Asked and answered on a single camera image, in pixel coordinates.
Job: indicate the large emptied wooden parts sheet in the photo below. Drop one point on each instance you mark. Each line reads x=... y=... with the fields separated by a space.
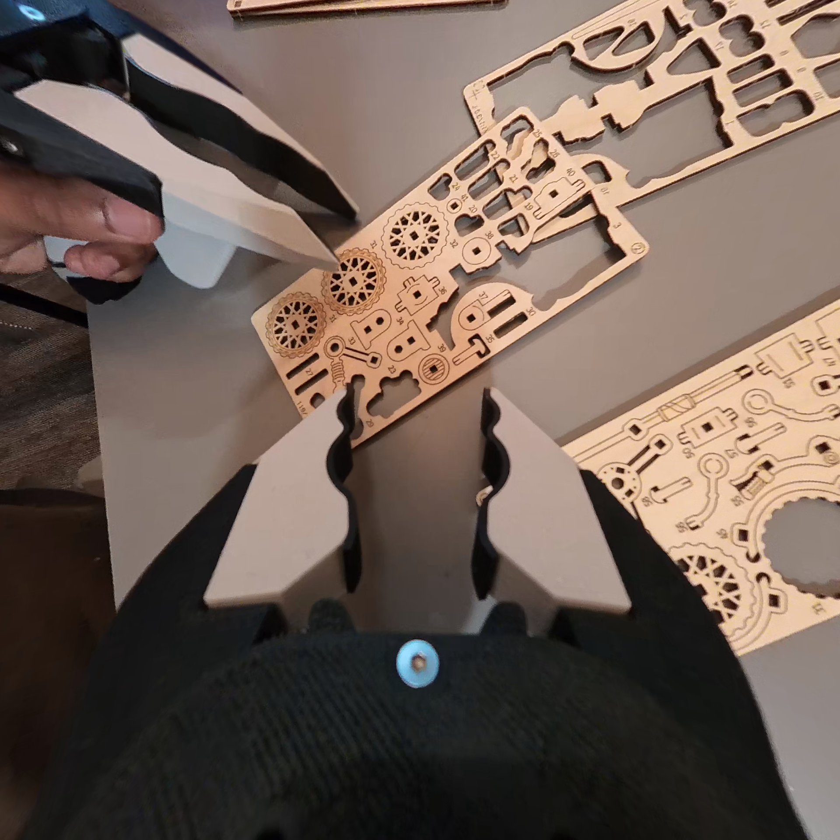
x=630 y=105

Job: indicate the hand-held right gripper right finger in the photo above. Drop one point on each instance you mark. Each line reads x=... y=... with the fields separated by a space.
x=544 y=512

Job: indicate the person's left hand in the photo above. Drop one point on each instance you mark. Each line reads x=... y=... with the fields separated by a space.
x=65 y=223

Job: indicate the wooden gear parts sheet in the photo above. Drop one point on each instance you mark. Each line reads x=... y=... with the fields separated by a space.
x=394 y=308

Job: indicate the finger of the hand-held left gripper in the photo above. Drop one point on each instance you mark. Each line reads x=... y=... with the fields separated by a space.
x=197 y=197
x=197 y=85

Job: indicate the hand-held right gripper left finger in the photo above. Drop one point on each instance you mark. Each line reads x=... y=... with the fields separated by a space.
x=282 y=512

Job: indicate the wooden sheet with round holes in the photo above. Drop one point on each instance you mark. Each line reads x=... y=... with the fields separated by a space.
x=663 y=459

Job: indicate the stack of wooden parts sheets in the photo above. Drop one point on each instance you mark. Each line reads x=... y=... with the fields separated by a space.
x=367 y=6

